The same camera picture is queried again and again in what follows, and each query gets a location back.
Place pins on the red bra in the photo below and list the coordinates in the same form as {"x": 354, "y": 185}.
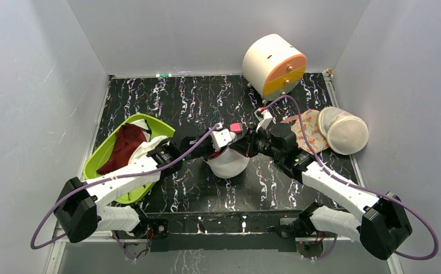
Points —
{"x": 215, "y": 155}

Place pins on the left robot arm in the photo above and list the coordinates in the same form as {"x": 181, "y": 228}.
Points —
{"x": 83, "y": 208}

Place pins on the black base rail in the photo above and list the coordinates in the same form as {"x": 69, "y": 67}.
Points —
{"x": 278, "y": 230}

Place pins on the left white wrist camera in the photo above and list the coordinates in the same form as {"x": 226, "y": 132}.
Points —
{"x": 222, "y": 138}

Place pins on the green plastic basket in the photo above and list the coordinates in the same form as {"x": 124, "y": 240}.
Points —
{"x": 122, "y": 191}

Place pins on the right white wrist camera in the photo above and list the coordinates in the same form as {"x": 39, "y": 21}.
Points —
{"x": 264, "y": 118}

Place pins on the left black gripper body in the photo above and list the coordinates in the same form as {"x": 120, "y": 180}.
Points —
{"x": 204, "y": 150}

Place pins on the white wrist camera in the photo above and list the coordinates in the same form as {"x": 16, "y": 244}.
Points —
{"x": 264, "y": 118}
{"x": 222, "y": 138}

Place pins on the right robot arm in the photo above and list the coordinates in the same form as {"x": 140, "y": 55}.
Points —
{"x": 380, "y": 224}

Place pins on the round white drawer cabinet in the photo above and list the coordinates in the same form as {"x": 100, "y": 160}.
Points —
{"x": 273, "y": 67}

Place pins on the white mesh laundry bag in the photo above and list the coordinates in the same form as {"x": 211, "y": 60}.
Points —
{"x": 229, "y": 164}

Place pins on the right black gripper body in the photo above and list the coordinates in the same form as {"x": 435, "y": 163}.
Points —
{"x": 251, "y": 144}

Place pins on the white garment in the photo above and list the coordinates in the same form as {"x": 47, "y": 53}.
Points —
{"x": 149, "y": 144}

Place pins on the green white marker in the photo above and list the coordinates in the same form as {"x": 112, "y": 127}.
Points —
{"x": 165, "y": 75}

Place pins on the floral mesh laundry pouch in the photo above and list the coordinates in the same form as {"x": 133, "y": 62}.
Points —
{"x": 308, "y": 132}

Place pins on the dark red garment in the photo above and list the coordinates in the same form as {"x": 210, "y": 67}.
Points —
{"x": 128, "y": 138}

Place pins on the pink eraser block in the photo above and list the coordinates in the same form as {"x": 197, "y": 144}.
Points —
{"x": 236, "y": 128}

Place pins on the beige mesh laundry bag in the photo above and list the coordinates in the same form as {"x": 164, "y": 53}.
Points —
{"x": 344, "y": 132}

